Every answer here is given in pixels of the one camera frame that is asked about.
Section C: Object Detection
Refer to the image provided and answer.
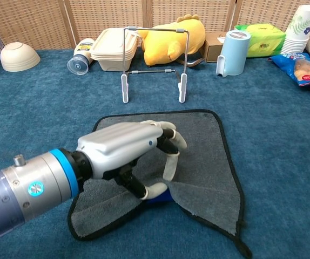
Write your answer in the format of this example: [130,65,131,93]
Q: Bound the yellow plush toy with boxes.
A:
[137,13,206,67]

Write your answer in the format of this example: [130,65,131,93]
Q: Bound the brown cardboard box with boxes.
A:
[202,31,228,63]

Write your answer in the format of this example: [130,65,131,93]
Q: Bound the beige lidded lunch box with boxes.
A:
[90,28,142,72]

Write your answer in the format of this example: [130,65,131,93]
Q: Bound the beige upturned bowl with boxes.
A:
[0,42,41,73]

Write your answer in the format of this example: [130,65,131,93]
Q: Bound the mayonnaise squeeze bottle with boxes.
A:
[66,38,96,76]

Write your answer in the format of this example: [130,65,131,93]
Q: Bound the green tissue pack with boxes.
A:
[234,23,287,58]

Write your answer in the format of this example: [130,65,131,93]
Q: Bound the woven folding screen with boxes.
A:
[0,0,310,52]

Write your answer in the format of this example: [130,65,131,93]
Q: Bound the stack of paper cups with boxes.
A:
[280,4,310,54]

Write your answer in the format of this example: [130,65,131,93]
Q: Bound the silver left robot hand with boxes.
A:
[75,120,188,201]

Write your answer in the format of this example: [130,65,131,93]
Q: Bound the blue and grey cloth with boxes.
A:
[68,108,253,259]

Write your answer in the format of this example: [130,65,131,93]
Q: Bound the teal table cloth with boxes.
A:
[0,48,310,259]

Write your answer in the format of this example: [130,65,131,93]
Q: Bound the blue cookie snack bag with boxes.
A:
[268,52,310,87]

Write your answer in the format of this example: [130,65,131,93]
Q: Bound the metal wire rack stand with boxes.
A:
[120,25,190,104]

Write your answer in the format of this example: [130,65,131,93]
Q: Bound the light blue cylinder holder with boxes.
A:
[215,30,252,78]

